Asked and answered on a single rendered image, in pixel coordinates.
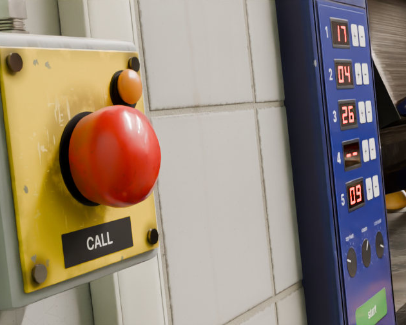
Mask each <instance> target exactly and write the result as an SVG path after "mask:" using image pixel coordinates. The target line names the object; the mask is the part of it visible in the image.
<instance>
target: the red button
mask: <svg viewBox="0 0 406 325"><path fill-rule="evenodd" d="M68 156H69V164H70V171H71V174H72V178H73V181H74V183H75V185H76V187H77V189H78V190H79V191H80V193H81V194H82V195H83V196H84V197H85V198H87V199H88V200H89V201H92V202H96V203H98V204H102V205H105V206H109V207H112V208H127V207H130V206H133V205H136V204H138V203H140V202H142V201H144V200H146V199H147V198H148V197H149V196H150V195H151V193H152V192H153V190H154V188H155V186H156V184H157V180H158V178H159V172H160V164H161V152H160V145H159V141H158V139H157V135H156V133H155V130H154V128H153V126H152V124H151V123H150V120H149V119H148V118H147V117H146V116H145V115H144V114H143V113H142V112H141V111H140V110H138V109H135V108H131V107H129V106H124V105H113V106H106V107H104V108H101V109H100V110H97V111H96V112H93V113H91V114H89V115H87V116H85V117H83V118H82V119H81V120H80V121H79V122H78V123H77V124H76V126H75V128H74V129H73V132H72V136H71V139H70V145H69V155H68Z"/></svg>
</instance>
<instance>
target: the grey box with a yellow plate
mask: <svg viewBox="0 0 406 325"><path fill-rule="evenodd" d="M127 69H130V70H133V71H135V72H136V73H137V74H138V75H139V77H140V79H141V76H140V62H139V54H138V52H137V49H136V47H135V45H134V44H133V43H132V42H129V41H126V40H118V39H98V38H86V37H66V36H54V35H34V34H13V33H2V32H0V310H3V311H14V310H16V309H19V308H22V307H24V306H27V305H29V304H33V303H35V302H38V301H40V300H43V299H46V298H48V297H51V296H54V295H57V294H59V293H62V292H64V291H67V290H70V289H72V288H76V287H78V286H81V285H83V284H86V283H89V282H91V281H94V280H97V279H100V278H102V277H105V276H107V275H111V274H112V273H116V272H118V271H121V270H124V269H126V268H129V267H132V266H134V265H137V264H140V263H142V262H145V261H148V260H150V259H152V258H154V257H155V256H156V255H157V252H158V248H159V234H158V231H157V220H156V213H155V201H154V195H153V192H152V193H151V195H150V196H149V197H148V198H147V199H146V200H144V201H142V202H140V203H138V204H136V205H133V206H130V207H127V208H112V207H109V206H105V205H102V204H98V203H96V202H92V201H89V200H88V199H87V198H85V197H84V196H83V195H82V194H81V193H80V191H79V190H78V189H77V187H76V185H75V183H74V181H73V178H72V174H71V171H70V164H69V156H68V155H69V145H70V139H71V136H72V132H73V129H74V128H75V126H76V124H77V123H78V122H79V121H80V120H81V119H82V118H83V117H85V116H87V115H89V114H91V113H93V112H96V111H97V110H100V109H101V108H104V107H106V106H113V103H112V101H111V97H110V81H111V78H112V76H113V74H114V73H115V72H116V71H119V70H127Z"/></svg>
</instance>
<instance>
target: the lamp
mask: <svg viewBox="0 0 406 325"><path fill-rule="evenodd" d="M117 88H118V92H119V95H120V97H121V99H122V100H123V101H124V102H125V103H128V104H135V103H136V102H138V101H139V99H140V98H141V96H142V81H141V79H140V77H139V75H138V74H137V73H136V72H135V71H133V70H130V69H127V70H124V71H123V72H121V74H120V75H119V77H118V81H117Z"/></svg>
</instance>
